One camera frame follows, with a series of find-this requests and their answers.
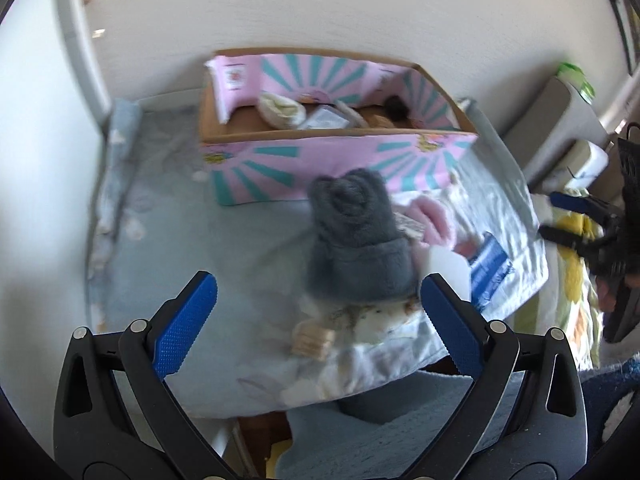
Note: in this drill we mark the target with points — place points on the green packet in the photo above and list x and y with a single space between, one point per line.
577 77

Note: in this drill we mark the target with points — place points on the yellow floral blanket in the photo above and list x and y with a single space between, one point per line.
570 280

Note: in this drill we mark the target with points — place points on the picture frame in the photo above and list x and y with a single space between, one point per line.
625 25

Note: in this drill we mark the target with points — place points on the blue towel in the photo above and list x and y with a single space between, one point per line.
400 420

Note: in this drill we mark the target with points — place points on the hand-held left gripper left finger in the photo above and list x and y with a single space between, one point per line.
185 330

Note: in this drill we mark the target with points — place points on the dark fuzzy item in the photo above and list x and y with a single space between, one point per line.
397 108

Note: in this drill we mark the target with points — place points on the grey window frame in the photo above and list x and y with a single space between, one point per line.
80 35

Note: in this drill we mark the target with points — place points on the grey chair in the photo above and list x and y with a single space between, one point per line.
550 125

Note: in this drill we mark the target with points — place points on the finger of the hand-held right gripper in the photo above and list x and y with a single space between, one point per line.
570 203
565 237

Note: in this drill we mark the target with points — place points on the white block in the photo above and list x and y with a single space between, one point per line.
445 267

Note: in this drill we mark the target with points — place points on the cream folded cloth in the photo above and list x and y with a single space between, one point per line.
280 110

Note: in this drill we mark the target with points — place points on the cardboard box with pink lining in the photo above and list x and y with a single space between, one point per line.
300 160

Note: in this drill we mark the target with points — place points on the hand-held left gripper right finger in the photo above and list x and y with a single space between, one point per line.
450 325

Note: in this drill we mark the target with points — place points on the pink fluffy sock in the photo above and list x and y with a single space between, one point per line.
432 217

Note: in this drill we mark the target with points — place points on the grey fluffy sock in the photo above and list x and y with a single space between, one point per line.
357 240

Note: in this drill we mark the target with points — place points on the blue packet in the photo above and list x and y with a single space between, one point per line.
490 270

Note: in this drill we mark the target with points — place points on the small beige patterned item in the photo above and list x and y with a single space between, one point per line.
312 340

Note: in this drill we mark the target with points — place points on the light blue tablecloth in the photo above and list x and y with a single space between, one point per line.
200 240

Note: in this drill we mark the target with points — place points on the clear plastic packet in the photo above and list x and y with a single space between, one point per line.
327 119

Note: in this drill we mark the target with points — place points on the dark blue patterned cloth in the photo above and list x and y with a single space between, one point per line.
610 385

